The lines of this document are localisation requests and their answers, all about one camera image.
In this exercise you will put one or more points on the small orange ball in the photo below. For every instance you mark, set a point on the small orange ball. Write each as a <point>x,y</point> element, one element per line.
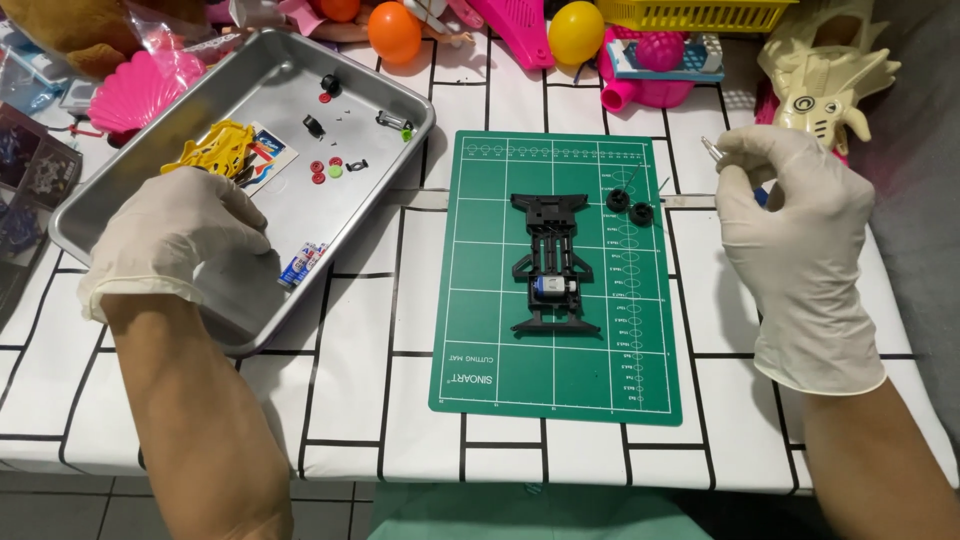
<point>341,9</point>

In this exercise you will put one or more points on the pink plastic shell toy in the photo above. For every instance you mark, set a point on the pink plastic shell toy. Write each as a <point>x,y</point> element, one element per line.
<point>139,94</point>

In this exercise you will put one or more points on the yellow toy car body shell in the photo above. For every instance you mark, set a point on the yellow toy car body shell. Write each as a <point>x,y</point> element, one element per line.
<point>210,150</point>

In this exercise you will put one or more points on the yellow plastic basket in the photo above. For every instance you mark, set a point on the yellow plastic basket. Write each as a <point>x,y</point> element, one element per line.
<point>690,13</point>

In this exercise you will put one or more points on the clear plastic bag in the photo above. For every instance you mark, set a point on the clear plastic bag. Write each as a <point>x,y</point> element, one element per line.
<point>26,71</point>

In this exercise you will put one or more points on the brown plush toy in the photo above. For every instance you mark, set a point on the brown plush toy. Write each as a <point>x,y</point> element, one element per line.
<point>82,30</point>

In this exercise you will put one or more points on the sticker sheet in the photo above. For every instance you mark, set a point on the sticker sheet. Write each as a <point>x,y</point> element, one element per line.
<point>271,146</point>

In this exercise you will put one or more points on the person's right hand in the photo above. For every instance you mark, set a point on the person's right hand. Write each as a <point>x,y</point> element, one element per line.
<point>810,247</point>

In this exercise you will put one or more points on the black and grey plastic bracket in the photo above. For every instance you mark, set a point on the black and grey plastic bracket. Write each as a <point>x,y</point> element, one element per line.
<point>393,120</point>

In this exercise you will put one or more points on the green cutting mat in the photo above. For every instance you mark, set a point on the green cutting mat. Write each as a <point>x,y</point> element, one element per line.
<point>525,375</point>

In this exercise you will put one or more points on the white black-lined tablecloth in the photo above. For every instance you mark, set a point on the white black-lined tablecloth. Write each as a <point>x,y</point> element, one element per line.
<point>360,420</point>

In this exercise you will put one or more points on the yellow ball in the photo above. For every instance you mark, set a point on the yellow ball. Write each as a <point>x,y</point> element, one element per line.
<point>576,32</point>

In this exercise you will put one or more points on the cream plastic toy blaster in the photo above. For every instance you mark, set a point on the cream plastic toy blaster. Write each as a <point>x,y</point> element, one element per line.
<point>817,82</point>

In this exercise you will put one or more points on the metal tray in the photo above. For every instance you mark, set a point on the metal tray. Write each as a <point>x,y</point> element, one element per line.
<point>247,90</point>

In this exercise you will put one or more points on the small silver electric motor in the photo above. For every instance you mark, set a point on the small silver electric motor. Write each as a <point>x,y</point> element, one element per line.
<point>552,285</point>

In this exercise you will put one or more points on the large orange ball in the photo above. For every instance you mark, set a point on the large orange ball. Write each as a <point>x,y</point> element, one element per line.
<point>394,32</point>

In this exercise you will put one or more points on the blue and white battery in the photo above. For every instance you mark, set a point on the blue and white battery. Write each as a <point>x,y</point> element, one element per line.
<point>311,262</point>
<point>294,266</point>

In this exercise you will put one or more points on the pink bumpy ball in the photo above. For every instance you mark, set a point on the pink bumpy ball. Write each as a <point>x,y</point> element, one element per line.
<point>660,51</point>

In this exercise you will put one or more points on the black toy car chassis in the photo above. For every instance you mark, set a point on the black toy car chassis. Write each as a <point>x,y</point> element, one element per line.
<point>555,217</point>

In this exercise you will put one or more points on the pink flat plastic toy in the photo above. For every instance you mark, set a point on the pink flat plastic toy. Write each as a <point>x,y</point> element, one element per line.
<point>517,26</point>

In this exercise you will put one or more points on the person's green garment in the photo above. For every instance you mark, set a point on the person's green garment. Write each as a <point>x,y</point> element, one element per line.
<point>525,517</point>

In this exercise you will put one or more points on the dark printed toy box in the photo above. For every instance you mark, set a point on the dark printed toy box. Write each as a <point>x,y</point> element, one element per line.
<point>34,180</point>

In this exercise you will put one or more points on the person's left hand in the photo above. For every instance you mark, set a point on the person's left hand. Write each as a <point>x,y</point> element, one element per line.
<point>161,232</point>

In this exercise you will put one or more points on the small black round part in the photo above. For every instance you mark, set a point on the small black round part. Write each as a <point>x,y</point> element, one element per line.
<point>331,83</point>

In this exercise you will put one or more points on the pink toy with blue tray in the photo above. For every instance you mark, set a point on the pink toy with blue tray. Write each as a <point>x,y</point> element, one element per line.
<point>645,90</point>

